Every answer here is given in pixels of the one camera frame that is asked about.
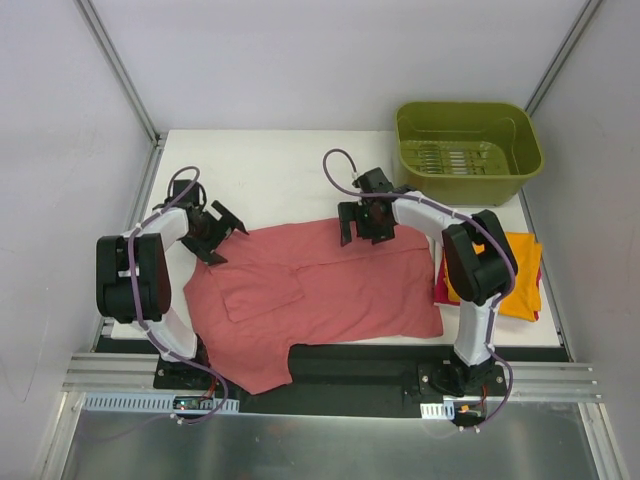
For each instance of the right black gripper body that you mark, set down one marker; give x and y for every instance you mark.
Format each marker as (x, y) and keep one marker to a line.
(364, 226)

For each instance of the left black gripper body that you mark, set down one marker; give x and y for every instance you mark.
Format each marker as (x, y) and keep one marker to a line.
(214, 234)

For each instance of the pink red t shirt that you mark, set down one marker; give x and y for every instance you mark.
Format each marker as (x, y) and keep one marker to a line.
(295, 284)

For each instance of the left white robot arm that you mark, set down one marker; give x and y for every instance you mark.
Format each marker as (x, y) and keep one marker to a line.
(133, 282)

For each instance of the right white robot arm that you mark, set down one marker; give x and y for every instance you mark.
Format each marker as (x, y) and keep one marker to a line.
(480, 264)

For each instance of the folded magenta t shirt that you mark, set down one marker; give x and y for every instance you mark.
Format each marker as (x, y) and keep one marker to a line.
(444, 293)

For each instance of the olive green plastic basket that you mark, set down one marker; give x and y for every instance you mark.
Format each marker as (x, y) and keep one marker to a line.
(465, 153)

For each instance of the folded orange t shirt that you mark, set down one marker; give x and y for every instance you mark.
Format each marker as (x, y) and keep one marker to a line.
(524, 302)

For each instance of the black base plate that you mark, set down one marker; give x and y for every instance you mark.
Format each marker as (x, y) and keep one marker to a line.
(362, 401)

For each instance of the left grey cable duct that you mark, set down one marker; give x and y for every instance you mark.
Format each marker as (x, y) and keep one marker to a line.
(158, 403)

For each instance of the grey cable duct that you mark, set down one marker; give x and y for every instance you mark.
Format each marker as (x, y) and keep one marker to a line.
(158, 403)
(438, 411)

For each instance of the right grey cable duct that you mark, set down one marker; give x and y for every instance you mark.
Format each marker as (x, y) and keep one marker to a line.
(438, 411)

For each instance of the left aluminium frame post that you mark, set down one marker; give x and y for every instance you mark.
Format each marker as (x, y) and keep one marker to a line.
(108, 49)

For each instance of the aluminium frame post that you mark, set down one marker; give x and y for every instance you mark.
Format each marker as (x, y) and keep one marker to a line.
(108, 49)
(581, 23)

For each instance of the right aluminium frame post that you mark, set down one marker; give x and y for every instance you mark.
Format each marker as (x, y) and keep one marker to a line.
(581, 23)

